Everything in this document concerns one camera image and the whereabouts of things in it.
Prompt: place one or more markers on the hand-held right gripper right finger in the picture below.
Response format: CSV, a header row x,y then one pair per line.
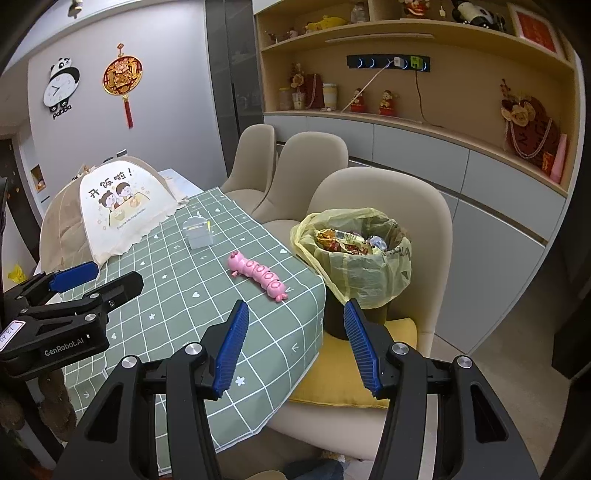
x,y
362,350

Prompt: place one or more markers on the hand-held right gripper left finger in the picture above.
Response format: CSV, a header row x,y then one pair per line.
x,y
233,350

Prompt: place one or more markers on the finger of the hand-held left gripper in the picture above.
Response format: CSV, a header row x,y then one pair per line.
x,y
74,273
120,286

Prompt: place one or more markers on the black trash bin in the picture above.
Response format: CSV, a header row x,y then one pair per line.
x,y
337,318

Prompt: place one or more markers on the yellow trash bag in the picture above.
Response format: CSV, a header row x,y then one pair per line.
x,y
364,277

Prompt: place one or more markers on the pile of wrappers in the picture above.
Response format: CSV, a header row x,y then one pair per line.
x,y
351,242

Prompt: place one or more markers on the yellow seat cushion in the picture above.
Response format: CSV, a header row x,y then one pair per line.
x,y
323,383

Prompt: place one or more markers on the green checked tablecloth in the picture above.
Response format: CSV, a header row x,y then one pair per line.
x,y
184,295

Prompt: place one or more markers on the white printed mesh food cover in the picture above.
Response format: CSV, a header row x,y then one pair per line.
x,y
115,207

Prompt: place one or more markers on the pink caterpillar toy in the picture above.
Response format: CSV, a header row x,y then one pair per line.
x,y
258,274

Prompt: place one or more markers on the clear plastic box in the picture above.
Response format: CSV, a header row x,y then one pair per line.
x,y
198,233

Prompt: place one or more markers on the blue cloth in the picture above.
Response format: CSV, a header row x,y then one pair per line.
x,y
314,470

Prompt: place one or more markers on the beige chair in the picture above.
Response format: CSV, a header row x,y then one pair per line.
x,y
251,157
392,194
309,161

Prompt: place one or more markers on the beige dining chairs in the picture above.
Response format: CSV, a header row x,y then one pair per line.
x,y
415,152

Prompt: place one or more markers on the red figurine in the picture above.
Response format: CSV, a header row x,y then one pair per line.
x,y
387,104
358,101

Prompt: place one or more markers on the cream lidded cup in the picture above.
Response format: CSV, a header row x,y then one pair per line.
x,y
330,97

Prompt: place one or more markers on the small red box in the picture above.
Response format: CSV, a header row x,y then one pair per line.
x,y
546,162

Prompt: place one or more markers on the brown bag with flower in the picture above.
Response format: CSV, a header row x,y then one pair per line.
x,y
314,90

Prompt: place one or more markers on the brown bag with pearls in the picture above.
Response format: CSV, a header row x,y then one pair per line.
x,y
528,134

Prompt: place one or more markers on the pink box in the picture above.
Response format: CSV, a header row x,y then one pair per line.
x,y
558,159

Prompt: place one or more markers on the black power strip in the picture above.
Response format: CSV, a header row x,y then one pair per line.
x,y
378,62

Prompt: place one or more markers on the green charger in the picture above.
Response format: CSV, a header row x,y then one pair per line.
x,y
416,62

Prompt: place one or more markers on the yellow plush toy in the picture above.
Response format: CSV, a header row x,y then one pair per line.
x,y
325,24

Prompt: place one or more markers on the panda plush toy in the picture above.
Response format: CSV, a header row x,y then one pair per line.
x,y
475,14

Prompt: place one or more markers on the red framed picture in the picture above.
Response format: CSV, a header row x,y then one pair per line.
x,y
535,27

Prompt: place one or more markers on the panda wall clock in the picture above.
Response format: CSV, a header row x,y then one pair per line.
x,y
60,87

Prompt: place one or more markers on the red knot wall ornament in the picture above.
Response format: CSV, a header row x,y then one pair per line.
x,y
122,76

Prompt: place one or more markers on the wooden wall shelf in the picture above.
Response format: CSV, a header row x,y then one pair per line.
x,y
461,97

